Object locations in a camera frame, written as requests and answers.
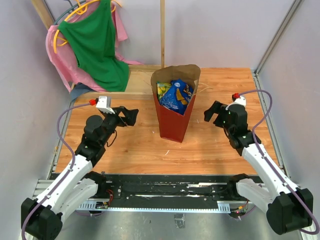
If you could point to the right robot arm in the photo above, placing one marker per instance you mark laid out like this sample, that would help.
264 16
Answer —
286 206

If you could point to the yellow green candy bag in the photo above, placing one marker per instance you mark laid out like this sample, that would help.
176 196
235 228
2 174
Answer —
162 88

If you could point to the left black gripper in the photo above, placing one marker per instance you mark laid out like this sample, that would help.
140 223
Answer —
130 115

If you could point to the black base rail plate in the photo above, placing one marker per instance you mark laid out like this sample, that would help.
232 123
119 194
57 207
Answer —
160 193

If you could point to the blue Doritos chip bag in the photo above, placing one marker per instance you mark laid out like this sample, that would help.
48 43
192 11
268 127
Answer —
177 97

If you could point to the blue grey cloth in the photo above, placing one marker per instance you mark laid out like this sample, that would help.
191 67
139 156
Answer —
78 90

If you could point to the red brown paper bag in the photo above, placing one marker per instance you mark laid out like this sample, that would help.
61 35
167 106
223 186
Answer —
172 125

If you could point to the wooden clothes rack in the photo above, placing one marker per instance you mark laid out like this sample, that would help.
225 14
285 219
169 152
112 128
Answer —
139 80

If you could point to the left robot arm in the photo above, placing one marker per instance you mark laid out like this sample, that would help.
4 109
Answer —
43 217

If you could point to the yellow clothes hanger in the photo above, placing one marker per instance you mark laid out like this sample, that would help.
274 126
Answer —
82 9

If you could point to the aluminium frame post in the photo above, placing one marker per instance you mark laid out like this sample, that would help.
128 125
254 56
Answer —
277 36

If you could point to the pink shirt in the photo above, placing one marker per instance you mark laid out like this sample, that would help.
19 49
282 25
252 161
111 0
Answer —
65 60

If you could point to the green shirt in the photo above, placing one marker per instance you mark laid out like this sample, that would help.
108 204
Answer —
93 41

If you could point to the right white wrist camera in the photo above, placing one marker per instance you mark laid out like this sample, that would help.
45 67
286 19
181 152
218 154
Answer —
238 99

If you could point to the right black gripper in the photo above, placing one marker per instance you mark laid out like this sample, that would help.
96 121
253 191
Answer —
217 107

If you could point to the dark green clothes hanger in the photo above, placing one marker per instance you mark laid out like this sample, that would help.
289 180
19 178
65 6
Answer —
68 11

